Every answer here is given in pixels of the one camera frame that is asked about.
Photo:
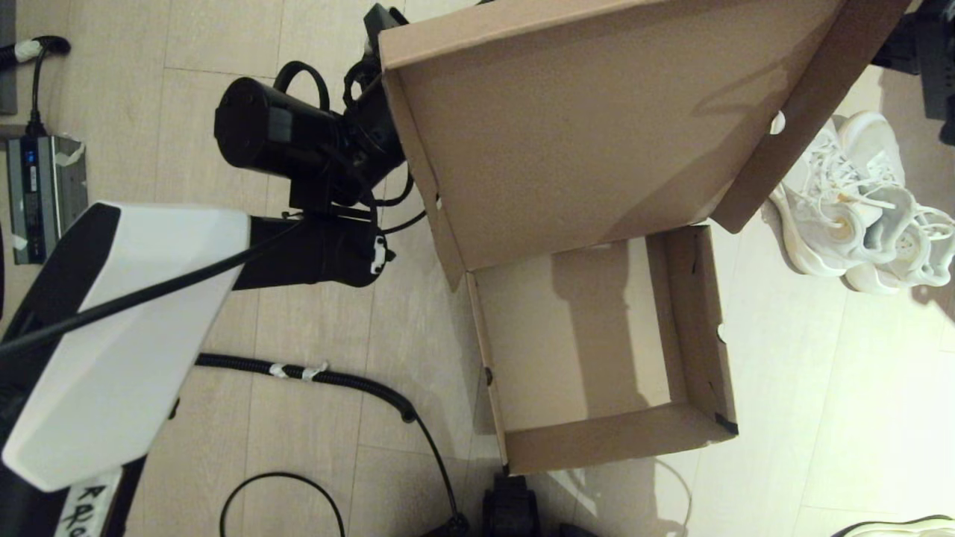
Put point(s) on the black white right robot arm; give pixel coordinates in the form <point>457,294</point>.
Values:
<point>925,60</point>

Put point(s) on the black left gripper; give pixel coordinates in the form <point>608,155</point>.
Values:
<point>369,127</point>

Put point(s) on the grey power supply unit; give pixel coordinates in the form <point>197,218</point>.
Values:
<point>45,198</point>

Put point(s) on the brown cardboard shoe box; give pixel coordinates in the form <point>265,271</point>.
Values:
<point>597,149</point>

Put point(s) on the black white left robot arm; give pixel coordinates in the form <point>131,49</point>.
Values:
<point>149,313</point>

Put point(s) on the white black-soled sneaker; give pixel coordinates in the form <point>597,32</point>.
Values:
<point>918,528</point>

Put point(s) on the dark grey panel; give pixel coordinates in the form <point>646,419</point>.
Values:
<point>7,52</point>

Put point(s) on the white mesh sneaker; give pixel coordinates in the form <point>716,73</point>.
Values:
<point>813,216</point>
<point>880,149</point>

